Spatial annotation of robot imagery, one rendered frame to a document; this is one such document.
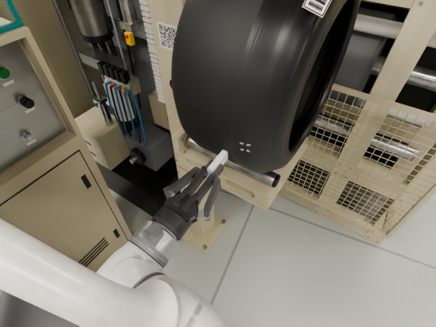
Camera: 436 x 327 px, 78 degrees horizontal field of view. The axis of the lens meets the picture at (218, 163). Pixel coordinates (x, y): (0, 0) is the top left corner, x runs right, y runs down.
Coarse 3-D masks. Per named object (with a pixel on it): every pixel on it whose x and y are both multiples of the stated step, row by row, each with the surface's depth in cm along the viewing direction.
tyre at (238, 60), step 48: (192, 0) 53; (240, 0) 49; (288, 0) 46; (336, 0) 49; (192, 48) 54; (240, 48) 49; (288, 48) 47; (336, 48) 86; (192, 96) 59; (240, 96) 52; (288, 96) 51; (288, 144) 65
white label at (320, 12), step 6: (306, 0) 45; (312, 0) 45; (318, 0) 45; (324, 0) 45; (330, 0) 45; (306, 6) 45; (312, 6) 45; (318, 6) 45; (324, 6) 45; (312, 12) 45; (318, 12) 45; (324, 12) 45
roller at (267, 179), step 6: (192, 144) 93; (198, 150) 93; (204, 150) 91; (210, 156) 92; (216, 156) 90; (228, 162) 88; (234, 168) 88; (240, 168) 86; (246, 174) 87; (252, 174) 85; (258, 174) 84; (264, 174) 83; (270, 174) 83; (276, 174) 83; (264, 180) 83; (270, 180) 82; (276, 180) 82
